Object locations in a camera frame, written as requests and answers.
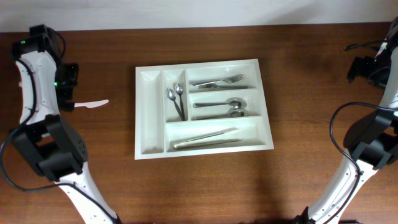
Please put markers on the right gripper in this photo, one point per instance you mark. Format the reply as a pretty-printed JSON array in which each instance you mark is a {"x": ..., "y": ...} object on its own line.
[{"x": 358, "y": 69}]

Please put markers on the metal tablespoon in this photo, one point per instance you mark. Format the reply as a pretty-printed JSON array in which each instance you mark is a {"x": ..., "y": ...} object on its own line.
[
  {"x": 235, "y": 103},
  {"x": 232, "y": 113}
]

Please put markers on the long metal fork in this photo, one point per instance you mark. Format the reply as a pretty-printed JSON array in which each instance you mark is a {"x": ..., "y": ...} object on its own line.
[{"x": 214, "y": 86}]

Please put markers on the small metal teaspoon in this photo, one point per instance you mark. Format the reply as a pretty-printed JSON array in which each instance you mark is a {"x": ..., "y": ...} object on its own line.
[
  {"x": 179, "y": 92},
  {"x": 171, "y": 95}
]

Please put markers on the white plastic knife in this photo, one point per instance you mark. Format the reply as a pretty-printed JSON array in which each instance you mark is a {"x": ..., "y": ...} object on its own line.
[{"x": 91, "y": 104}]

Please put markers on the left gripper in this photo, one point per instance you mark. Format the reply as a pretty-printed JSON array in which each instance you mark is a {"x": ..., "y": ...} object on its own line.
[{"x": 68, "y": 101}]

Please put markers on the short metal fork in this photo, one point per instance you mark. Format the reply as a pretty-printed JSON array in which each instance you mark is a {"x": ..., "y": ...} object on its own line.
[{"x": 228, "y": 80}]

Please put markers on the white plastic cutlery tray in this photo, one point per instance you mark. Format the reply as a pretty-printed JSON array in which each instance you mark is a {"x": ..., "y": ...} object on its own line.
[{"x": 200, "y": 108}]

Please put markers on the metal serving tongs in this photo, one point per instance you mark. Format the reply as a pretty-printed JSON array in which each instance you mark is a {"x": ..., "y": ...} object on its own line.
[{"x": 202, "y": 140}]

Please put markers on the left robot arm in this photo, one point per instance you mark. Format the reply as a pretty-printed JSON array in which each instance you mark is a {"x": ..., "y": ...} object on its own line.
[{"x": 51, "y": 147}]

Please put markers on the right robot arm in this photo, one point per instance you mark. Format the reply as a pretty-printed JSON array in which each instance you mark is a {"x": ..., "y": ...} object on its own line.
[{"x": 371, "y": 142}]

